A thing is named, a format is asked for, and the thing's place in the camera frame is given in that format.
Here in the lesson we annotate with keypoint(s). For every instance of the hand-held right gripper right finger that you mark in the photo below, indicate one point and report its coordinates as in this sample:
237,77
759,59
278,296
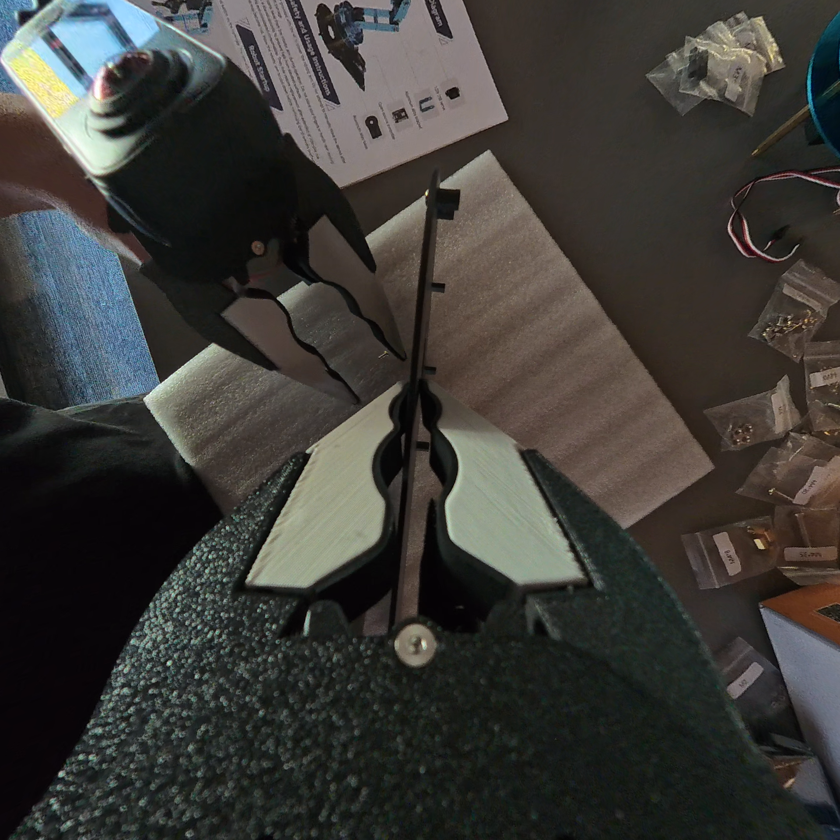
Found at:
518,525

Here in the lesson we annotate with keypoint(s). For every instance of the printed instruction leaflet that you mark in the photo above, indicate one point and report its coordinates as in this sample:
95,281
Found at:
394,98

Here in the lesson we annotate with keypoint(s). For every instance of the white foam sheet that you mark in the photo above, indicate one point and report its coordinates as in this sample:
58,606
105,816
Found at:
525,361

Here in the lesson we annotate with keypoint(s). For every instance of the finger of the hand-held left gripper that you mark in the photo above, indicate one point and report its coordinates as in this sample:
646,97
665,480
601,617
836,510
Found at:
358,282
275,334

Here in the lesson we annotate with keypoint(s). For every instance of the black metal chassis plate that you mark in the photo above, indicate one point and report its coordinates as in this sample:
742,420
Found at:
423,295

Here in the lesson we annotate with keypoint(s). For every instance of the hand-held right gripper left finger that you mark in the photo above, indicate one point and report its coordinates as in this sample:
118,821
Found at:
315,525

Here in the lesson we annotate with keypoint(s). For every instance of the orange cardboard box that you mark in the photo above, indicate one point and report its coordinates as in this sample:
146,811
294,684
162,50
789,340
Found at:
800,656

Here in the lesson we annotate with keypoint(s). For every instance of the scattered small screw bags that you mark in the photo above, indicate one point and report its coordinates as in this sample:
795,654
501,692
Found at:
754,420

